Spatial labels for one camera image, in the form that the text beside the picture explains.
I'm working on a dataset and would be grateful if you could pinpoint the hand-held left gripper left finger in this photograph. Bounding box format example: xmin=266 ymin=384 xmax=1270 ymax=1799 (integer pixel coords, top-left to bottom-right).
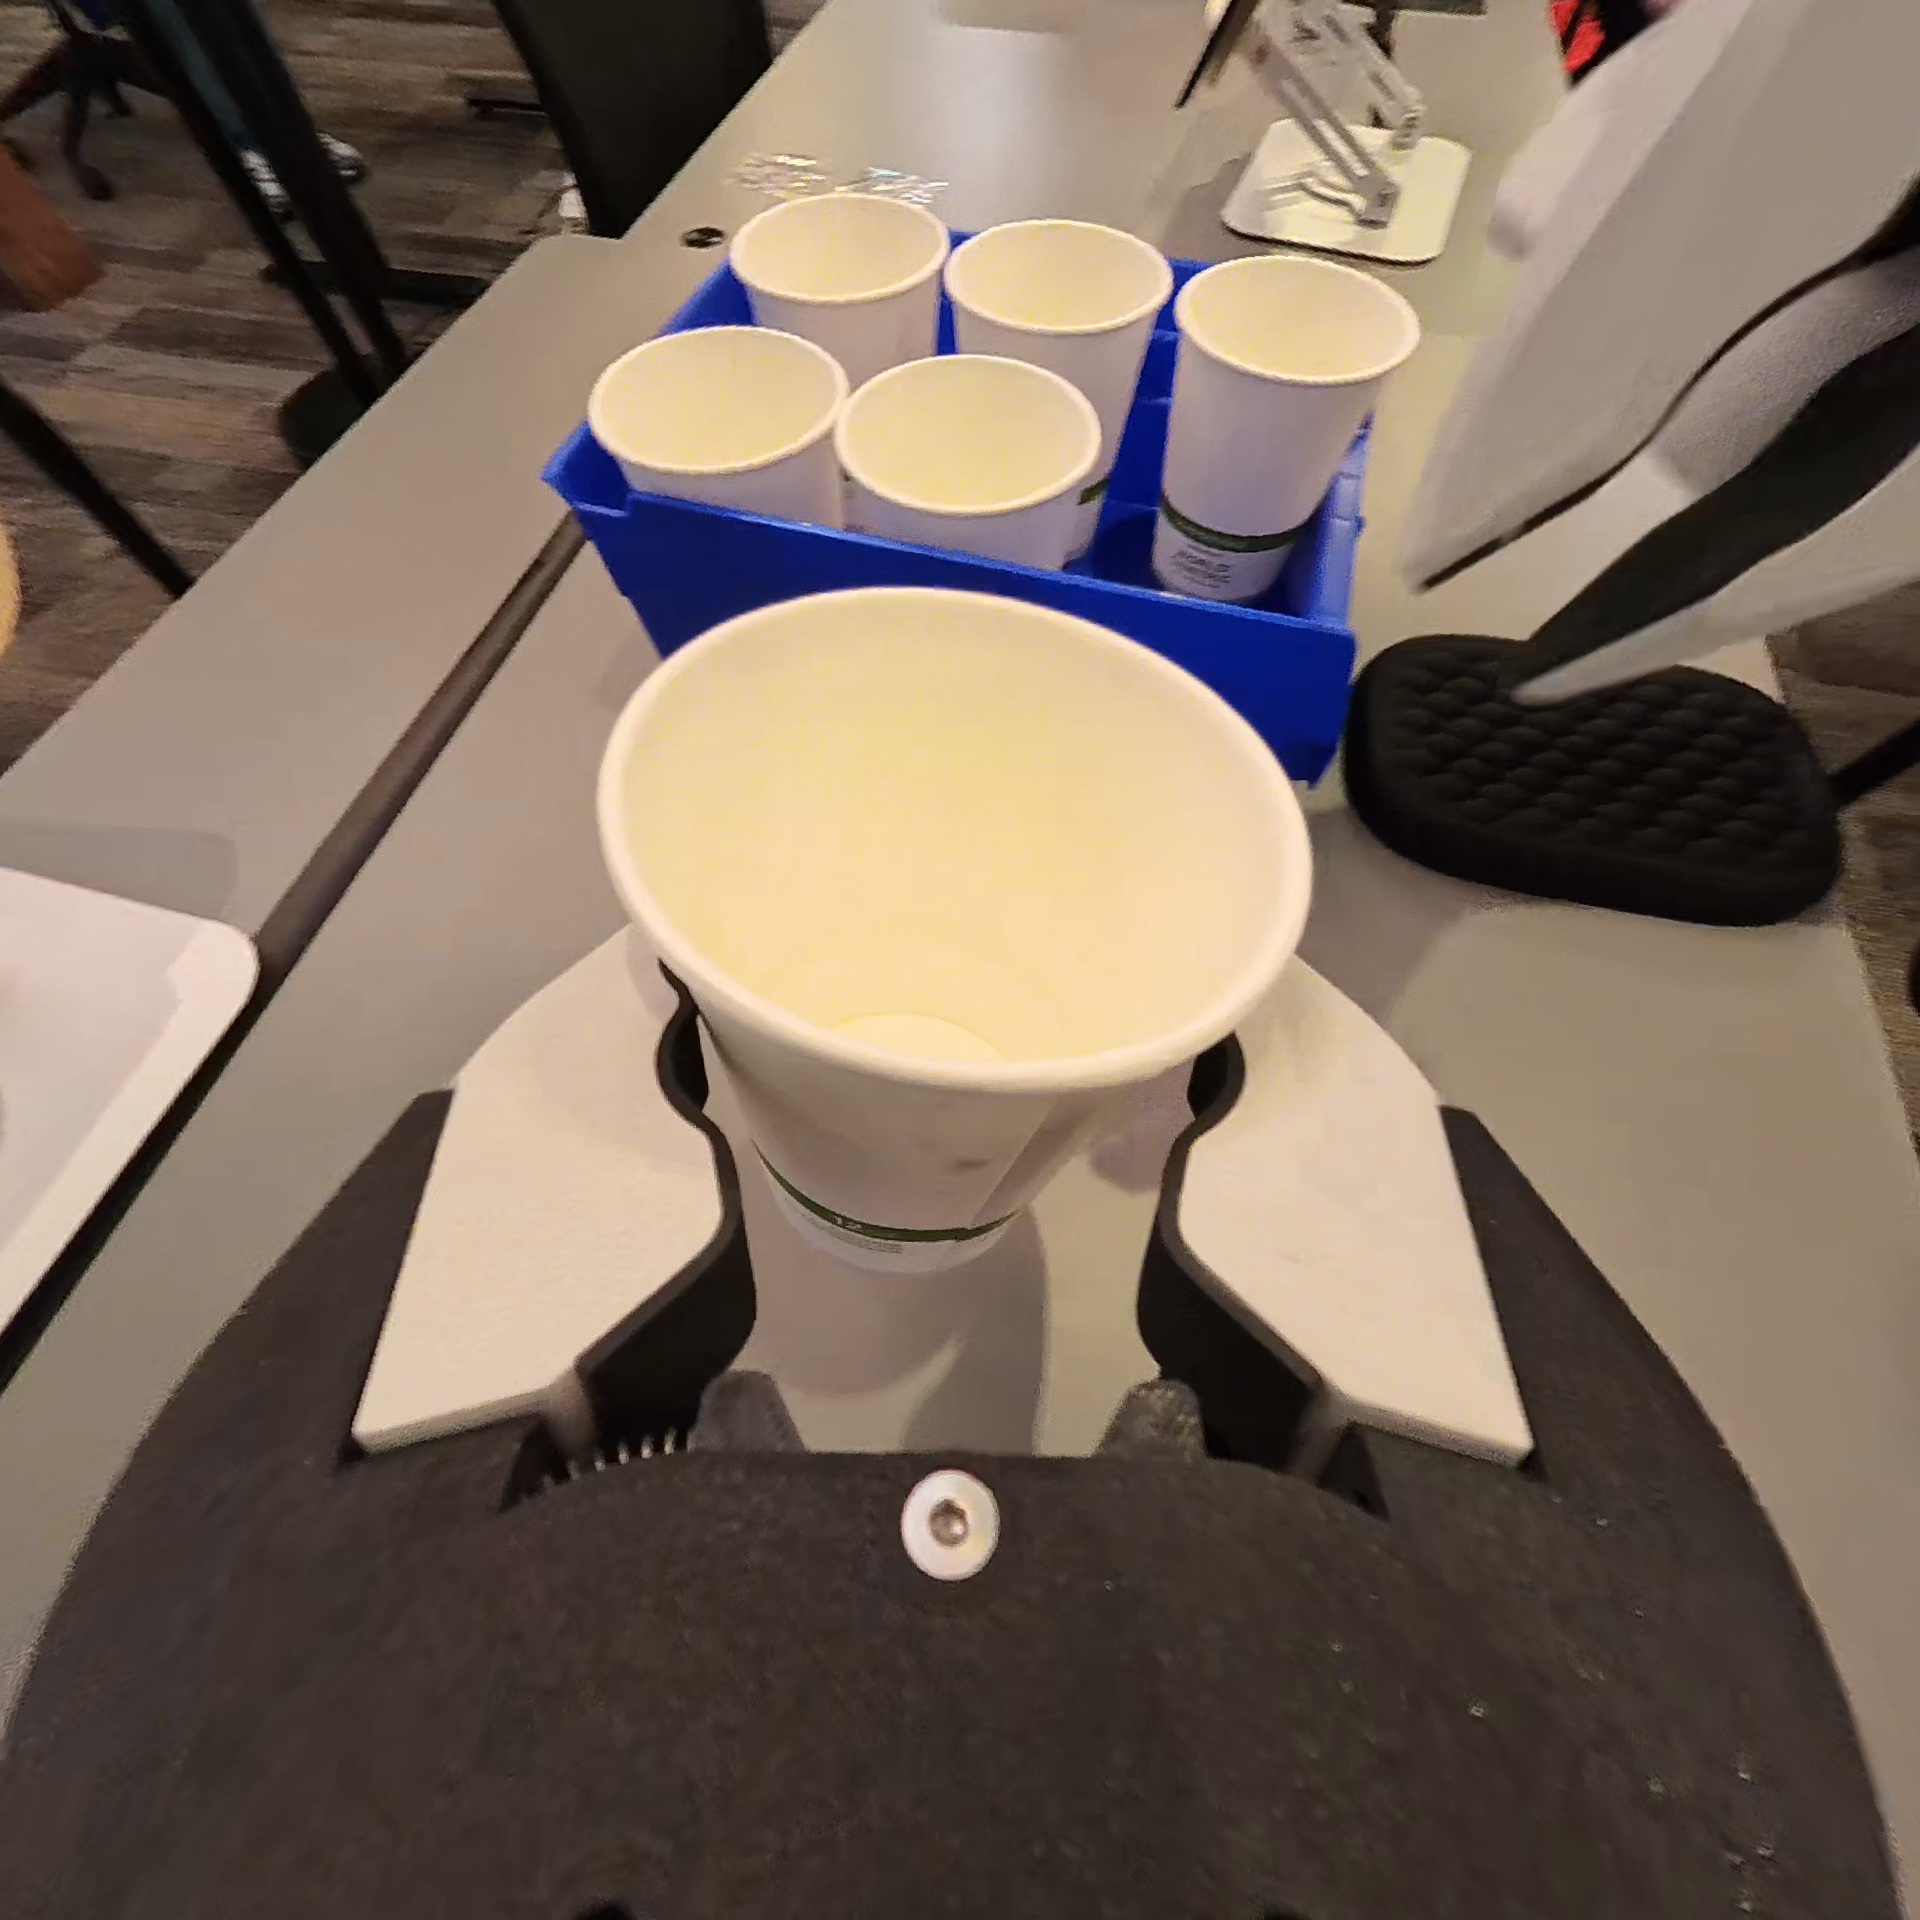
xmin=351 ymin=931 xmax=758 ymax=1457

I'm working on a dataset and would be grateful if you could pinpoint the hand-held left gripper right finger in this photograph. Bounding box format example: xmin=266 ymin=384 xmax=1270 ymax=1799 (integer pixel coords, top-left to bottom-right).
xmin=1141 ymin=961 xmax=1538 ymax=1466

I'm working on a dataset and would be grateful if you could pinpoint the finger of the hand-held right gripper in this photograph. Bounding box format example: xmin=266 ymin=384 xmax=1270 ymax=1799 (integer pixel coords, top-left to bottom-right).
xmin=1405 ymin=0 xmax=1920 ymax=590
xmin=1511 ymin=346 xmax=1920 ymax=712

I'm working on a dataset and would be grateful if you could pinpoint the blue plastic bin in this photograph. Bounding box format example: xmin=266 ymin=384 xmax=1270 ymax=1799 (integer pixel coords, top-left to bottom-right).
xmin=541 ymin=247 xmax=1374 ymax=788

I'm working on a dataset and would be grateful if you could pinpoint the black wrist rest pad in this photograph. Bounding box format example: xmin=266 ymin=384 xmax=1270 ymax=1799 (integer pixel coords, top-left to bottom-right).
xmin=1342 ymin=634 xmax=1845 ymax=926

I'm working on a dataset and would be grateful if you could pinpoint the clear crinkled plastic piece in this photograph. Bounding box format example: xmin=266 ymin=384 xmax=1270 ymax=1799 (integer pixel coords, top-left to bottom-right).
xmin=729 ymin=150 xmax=950 ymax=201

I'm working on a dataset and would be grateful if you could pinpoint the black office chair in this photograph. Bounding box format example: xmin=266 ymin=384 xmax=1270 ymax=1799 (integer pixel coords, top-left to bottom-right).
xmin=495 ymin=0 xmax=777 ymax=240

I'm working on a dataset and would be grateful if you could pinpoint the black display board stand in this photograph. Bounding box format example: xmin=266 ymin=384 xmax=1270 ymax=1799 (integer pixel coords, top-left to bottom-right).
xmin=114 ymin=0 xmax=489 ymax=457

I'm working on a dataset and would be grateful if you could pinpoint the wooden post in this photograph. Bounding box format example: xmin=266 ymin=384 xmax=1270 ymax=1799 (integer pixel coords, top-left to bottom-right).
xmin=0 ymin=151 xmax=104 ymax=313

